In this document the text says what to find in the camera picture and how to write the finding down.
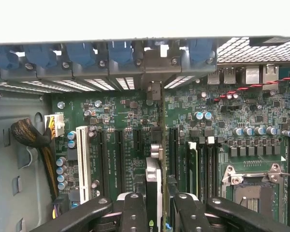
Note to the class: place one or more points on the grey PC case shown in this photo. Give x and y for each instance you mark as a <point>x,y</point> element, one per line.
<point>19,169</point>

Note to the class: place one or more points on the white power connector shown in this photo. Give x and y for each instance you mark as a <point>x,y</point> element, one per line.
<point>58,123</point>

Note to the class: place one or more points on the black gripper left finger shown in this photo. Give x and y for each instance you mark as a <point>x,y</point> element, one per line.
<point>133,212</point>

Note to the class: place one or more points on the short black expansion slot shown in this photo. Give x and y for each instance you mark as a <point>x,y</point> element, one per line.
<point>137,142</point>

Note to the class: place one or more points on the blue slot clip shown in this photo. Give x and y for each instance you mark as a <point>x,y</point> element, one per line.
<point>81,54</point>
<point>39,56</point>
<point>120,52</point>
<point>200,50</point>
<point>2,59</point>

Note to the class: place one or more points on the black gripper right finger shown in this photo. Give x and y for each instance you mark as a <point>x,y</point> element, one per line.
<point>191,215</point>

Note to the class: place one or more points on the white expansion slot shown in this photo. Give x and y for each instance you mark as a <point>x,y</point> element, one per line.
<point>83,164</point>

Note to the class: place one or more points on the green motherboard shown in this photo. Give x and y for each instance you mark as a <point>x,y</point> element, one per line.
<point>125,106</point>

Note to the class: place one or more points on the silver USB port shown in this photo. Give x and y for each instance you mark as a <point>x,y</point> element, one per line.
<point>229,76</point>
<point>213,76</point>

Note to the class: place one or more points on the blue expansion slot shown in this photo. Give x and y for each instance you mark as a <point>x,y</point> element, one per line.
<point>168,228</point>

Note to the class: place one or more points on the CPU socket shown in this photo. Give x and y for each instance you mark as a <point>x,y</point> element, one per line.
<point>251,191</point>

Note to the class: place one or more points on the black power connector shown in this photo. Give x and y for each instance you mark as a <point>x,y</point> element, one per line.
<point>60,205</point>

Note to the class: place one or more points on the large silver port block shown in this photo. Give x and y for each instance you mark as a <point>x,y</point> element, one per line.
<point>270,77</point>

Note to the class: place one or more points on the long black expansion slot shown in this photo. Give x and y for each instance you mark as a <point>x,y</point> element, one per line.
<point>173,152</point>
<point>103,159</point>
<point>119,159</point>

